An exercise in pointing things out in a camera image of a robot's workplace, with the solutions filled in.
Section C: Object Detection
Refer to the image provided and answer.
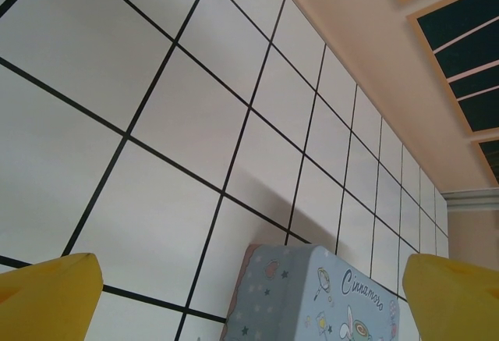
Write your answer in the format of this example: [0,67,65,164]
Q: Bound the Cinnamoroll cartoon mat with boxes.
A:
[220,243,410,341]

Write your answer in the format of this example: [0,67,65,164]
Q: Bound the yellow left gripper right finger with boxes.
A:
[402,253,499,341]

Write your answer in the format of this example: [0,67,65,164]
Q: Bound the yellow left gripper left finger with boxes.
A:
[0,252,104,341]

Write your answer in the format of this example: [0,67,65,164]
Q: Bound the aluminium frame post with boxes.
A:
[444,190,499,212]

